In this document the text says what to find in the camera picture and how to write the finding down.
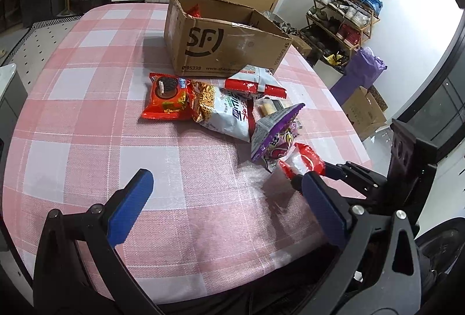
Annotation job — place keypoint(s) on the beige wafer packet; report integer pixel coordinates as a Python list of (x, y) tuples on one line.
[(267, 106)]

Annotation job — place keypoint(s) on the pink checkered tablecloth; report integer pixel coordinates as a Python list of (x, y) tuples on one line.
[(109, 46)]

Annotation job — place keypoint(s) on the shelved shoes group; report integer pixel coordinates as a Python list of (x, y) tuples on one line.
[(345, 9)]

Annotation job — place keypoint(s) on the purple bag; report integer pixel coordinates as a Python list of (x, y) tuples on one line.
[(363, 75)]

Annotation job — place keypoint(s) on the red white snack packet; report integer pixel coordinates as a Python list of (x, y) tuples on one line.
[(307, 160)]

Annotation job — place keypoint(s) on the white trash can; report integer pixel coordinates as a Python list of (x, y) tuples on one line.
[(11, 89)]

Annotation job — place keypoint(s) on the scattered sneakers group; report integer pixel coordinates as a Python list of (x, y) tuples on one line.
[(283, 26)]

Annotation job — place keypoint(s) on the printed cardboard box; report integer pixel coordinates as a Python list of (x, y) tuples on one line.
[(363, 115)]

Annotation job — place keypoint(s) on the red chocolate cookie packet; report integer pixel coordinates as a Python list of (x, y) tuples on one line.
[(167, 100)]

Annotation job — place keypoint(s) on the red pink-cream cookie packet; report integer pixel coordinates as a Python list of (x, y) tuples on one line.
[(196, 12)]

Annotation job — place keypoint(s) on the wooden shoe rack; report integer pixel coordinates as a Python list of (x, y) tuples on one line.
[(374, 22)]

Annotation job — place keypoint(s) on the purple snack packet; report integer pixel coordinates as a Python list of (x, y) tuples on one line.
[(270, 140)]

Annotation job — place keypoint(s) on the black white patterned rug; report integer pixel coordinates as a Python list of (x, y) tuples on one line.
[(21, 42)]

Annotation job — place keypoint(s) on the noodle snack bag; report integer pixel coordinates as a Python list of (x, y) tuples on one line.
[(225, 111), (250, 82)]

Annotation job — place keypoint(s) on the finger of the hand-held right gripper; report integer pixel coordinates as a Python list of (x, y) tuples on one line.
[(348, 171), (368, 193)]

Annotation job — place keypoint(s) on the cardboard shipping box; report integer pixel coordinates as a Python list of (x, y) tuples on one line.
[(203, 46)]

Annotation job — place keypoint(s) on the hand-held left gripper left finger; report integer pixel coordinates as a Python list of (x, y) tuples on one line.
[(130, 206)]

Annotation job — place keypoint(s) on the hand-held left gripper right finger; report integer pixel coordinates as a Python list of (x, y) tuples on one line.
[(325, 207)]

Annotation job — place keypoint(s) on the small cardboard box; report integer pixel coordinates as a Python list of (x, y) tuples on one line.
[(299, 46)]

